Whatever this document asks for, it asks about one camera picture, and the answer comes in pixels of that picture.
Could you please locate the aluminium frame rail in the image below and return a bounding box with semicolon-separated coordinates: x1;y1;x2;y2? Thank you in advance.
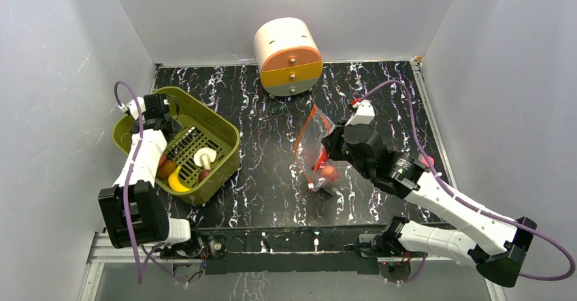
80;227;505;300

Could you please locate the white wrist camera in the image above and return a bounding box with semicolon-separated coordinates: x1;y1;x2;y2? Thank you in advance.
118;97;146;121
345;99;375;126

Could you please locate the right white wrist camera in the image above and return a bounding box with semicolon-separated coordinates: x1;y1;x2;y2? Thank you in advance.
345;99;375;126

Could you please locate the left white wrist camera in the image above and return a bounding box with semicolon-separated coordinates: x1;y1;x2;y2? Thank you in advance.
118;97;146;121

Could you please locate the white toy mushroom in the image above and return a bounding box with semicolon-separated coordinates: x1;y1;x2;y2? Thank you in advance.
193;147;217;170

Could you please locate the yellow toy banana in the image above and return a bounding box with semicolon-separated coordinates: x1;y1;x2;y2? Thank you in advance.
167;165;191;193

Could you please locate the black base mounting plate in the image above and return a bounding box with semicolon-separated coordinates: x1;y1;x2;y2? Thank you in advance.
199;225;403;274

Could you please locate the brown toy kiwi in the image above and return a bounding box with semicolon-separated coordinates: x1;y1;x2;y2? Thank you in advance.
156;159;177;179

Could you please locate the dark red toy fruit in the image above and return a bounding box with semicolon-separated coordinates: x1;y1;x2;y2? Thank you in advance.
198;169;211;183

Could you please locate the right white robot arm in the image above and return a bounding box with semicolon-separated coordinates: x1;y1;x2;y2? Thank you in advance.
322;124;537;287

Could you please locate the olive green plastic basket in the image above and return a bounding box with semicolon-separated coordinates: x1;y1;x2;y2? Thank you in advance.
113;87;240;204

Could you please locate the red toy chili pepper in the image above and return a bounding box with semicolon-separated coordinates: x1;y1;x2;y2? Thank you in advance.
312;146;329;172

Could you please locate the peach toy fruit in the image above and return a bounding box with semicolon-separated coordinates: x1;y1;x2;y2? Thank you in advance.
320;165;339;183

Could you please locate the white cylindrical drawer cabinet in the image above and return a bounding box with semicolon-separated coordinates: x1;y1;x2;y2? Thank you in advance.
253;17;323;98

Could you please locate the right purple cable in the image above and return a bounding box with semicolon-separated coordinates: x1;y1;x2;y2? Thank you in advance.
351;79;576;282

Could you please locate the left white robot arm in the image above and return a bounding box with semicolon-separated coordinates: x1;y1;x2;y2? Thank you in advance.
98;94;203;257

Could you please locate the clear zip bag orange zipper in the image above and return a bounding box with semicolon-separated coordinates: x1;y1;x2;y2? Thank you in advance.
295;104;337;192

